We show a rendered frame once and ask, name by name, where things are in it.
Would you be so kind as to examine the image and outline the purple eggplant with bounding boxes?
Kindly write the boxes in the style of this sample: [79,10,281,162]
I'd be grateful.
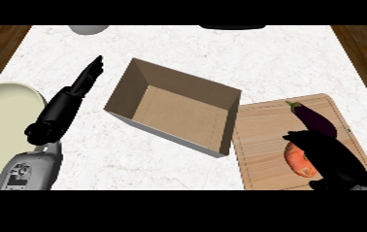
[284,100,339,139]

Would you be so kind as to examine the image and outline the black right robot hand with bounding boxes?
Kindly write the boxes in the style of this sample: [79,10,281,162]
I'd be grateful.
[281,129,367,191]

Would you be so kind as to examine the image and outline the wooden cutting board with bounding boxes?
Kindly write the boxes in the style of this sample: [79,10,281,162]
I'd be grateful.
[231,92,367,191]

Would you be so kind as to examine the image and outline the grey round object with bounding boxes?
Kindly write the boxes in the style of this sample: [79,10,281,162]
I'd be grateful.
[67,24,110,36]

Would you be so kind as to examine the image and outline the cream round bowl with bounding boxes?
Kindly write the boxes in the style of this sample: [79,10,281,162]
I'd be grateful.
[0,82,48,172]

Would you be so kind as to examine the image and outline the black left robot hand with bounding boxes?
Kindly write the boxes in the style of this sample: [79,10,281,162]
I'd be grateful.
[23,54,104,147]

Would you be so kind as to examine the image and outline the brown cardboard box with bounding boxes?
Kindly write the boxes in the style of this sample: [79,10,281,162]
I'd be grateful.
[103,57,243,159]

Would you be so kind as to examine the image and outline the black flat object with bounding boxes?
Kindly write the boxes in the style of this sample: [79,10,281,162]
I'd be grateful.
[197,24,266,31]

